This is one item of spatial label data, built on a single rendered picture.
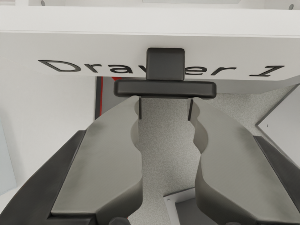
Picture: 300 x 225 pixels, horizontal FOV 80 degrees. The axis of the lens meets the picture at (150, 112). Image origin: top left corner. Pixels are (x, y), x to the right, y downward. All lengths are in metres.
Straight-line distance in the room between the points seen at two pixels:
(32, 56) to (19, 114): 0.17
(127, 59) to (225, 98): 0.98
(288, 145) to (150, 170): 0.77
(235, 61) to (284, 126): 1.06
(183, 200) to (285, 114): 0.73
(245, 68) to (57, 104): 0.26
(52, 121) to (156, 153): 0.80
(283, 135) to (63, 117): 1.12
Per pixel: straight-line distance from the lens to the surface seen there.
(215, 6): 0.25
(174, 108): 1.05
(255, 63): 0.19
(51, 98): 0.32
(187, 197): 1.12
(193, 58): 0.16
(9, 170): 0.35
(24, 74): 0.35
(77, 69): 0.21
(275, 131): 1.20
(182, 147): 1.06
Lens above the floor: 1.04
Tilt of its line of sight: 87 degrees down
